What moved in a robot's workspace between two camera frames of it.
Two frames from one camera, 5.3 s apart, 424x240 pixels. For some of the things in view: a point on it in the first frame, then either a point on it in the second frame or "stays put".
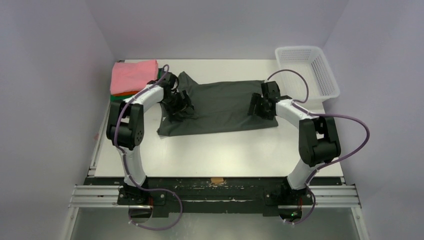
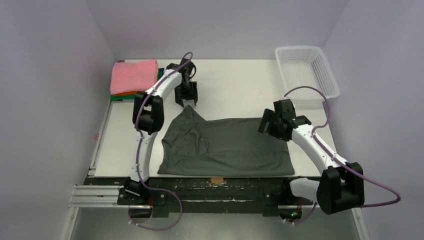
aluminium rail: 322,197 stays put
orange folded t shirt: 126,93 stays put
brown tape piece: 217,180 stays put
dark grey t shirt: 219,106 → 193,145
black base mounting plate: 215,195 stays put
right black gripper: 261,105 → 269,122
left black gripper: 183,104 → 191,95
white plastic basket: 313,62 stays put
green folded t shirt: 119,98 stays put
